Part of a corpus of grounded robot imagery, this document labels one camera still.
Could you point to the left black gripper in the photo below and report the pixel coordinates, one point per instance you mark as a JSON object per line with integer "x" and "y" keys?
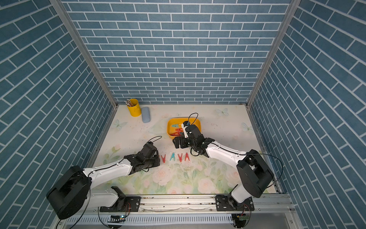
{"x": 157, "y": 161}

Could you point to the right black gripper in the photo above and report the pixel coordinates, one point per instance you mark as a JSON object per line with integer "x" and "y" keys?
{"x": 183, "y": 139}

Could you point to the yellow plastic storage box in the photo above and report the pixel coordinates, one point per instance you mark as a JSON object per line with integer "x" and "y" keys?
{"x": 170, "y": 129}

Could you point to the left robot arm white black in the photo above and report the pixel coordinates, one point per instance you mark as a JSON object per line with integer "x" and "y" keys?
{"x": 73, "y": 191}

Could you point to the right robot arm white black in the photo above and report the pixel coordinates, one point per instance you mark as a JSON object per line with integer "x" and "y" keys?
{"x": 255, "y": 174}

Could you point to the blue-grey fabric case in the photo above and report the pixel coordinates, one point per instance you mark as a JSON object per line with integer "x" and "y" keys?
{"x": 146, "y": 116}

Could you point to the yellow pen cup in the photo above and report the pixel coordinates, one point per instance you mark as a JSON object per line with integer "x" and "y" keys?
{"x": 136, "y": 110}

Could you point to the pens in cup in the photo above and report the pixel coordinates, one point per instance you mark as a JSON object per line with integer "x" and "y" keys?
{"x": 129, "y": 103}

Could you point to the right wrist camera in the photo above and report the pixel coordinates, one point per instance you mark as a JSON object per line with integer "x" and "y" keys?
{"x": 185, "y": 124}

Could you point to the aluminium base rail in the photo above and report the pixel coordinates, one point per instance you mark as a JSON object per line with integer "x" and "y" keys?
{"x": 177, "y": 203}

